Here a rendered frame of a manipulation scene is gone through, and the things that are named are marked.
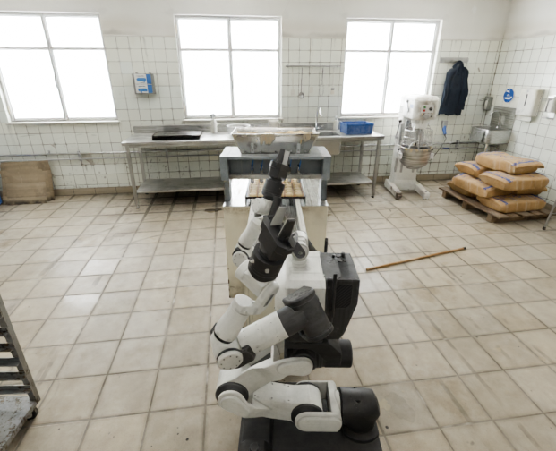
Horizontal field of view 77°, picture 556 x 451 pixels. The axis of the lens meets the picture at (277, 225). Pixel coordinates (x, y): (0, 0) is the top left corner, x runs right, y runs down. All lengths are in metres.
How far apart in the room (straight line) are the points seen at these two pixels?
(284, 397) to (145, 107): 4.48
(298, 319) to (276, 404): 0.68
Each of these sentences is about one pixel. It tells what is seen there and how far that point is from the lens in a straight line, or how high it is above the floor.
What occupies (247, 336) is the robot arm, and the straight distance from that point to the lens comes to 1.13.
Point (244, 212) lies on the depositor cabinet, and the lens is 2.40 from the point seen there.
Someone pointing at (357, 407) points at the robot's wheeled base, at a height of 0.33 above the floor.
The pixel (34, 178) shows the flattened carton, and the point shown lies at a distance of 5.91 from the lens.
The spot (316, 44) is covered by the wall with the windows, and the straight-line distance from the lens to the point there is 5.46.
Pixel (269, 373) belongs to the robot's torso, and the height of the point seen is 0.55.
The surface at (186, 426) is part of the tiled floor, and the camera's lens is 2.13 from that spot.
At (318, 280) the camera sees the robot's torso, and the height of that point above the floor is 1.02.
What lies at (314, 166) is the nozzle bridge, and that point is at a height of 1.09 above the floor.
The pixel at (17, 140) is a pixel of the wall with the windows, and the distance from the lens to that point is 6.08.
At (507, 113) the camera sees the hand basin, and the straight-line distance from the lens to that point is 6.35.
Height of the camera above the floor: 1.68
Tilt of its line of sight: 24 degrees down
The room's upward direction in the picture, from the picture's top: straight up
